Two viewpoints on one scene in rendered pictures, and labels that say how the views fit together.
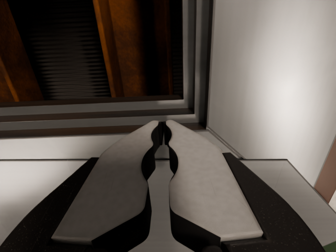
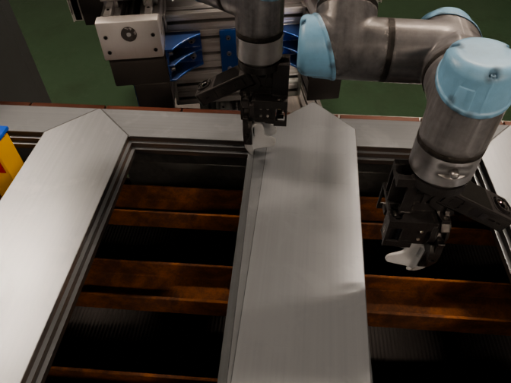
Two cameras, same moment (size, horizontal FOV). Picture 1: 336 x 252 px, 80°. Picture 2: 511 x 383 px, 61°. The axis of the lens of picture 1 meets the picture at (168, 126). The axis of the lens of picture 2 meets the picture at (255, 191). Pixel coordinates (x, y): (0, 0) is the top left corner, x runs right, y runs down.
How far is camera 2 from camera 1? 0.81 m
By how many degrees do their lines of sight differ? 54
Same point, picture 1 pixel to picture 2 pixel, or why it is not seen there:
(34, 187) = (274, 191)
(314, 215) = (300, 113)
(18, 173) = (266, 194)
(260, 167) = not seen: hidden behind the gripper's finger
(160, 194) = (284, 154)
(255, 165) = not seen: hidden behind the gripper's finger
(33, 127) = (249, 191)
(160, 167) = (268, 153)
